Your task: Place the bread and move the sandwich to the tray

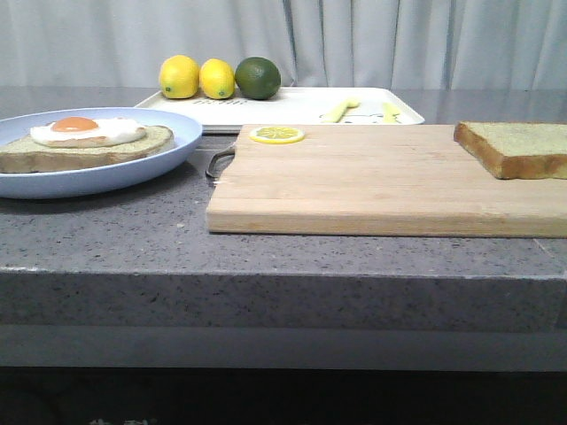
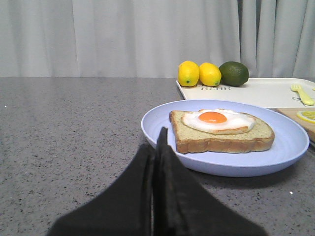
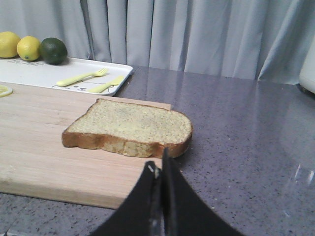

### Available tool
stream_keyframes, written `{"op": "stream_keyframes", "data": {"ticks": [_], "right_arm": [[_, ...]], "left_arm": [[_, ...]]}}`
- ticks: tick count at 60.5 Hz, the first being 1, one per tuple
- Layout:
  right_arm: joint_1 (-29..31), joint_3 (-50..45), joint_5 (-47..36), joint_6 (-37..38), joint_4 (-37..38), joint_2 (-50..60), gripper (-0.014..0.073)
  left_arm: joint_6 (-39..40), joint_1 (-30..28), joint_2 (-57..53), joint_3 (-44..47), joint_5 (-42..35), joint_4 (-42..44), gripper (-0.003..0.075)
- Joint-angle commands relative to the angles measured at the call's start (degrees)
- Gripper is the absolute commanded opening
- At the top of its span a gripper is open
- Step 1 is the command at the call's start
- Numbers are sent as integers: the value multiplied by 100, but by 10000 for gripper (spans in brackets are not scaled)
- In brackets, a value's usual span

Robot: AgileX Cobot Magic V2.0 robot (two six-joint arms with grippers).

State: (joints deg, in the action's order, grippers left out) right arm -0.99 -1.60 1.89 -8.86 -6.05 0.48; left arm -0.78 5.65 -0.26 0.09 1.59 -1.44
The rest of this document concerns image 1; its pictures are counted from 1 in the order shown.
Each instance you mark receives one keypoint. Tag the light blue round plate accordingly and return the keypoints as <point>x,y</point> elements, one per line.
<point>82,182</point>

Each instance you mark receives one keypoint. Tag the fried egg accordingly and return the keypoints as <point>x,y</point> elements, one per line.
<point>81,132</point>

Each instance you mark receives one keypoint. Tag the bread slice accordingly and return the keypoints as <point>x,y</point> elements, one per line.
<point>516,150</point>
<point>24,155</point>

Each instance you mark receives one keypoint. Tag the white rectangular tray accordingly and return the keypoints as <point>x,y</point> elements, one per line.
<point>299,105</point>

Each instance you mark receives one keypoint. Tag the yellow lemon slice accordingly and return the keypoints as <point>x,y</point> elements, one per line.
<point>277,135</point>

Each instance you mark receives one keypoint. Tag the wooden cutting board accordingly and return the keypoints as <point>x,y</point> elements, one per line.
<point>377,181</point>

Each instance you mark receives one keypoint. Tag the green lime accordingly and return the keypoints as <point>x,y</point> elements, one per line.
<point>258,78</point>

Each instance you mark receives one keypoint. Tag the right yellow lemon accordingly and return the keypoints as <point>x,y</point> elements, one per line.
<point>216,79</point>

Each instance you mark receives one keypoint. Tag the left yellow lemon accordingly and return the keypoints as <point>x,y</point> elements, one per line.
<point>179,77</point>

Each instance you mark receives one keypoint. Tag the light grey curtain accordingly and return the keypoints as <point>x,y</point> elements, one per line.
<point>387,44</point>

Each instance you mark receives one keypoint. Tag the metal cutting board handle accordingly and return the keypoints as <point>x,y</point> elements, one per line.
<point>219,162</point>

